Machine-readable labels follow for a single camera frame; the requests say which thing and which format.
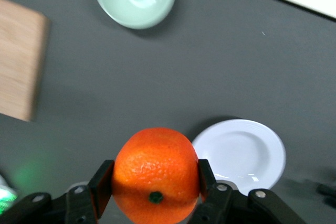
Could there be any white round plate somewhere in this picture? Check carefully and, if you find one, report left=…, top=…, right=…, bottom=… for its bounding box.
left=191, top=119, right=287, bottom=197

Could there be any orange mandarin fruit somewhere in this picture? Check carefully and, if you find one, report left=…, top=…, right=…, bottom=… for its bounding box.
left=111, top=127, right=202, bottom=224

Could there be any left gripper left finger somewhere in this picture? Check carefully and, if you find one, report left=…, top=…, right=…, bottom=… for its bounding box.
left=7, top=159, right=116, bottom=224

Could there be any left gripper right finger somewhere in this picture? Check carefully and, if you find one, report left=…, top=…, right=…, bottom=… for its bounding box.
left=188, top=158, right=308, bottom=224

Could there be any wooden cutting board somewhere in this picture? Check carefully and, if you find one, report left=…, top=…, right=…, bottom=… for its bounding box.
left=0, top=0, right=50, bottom=122

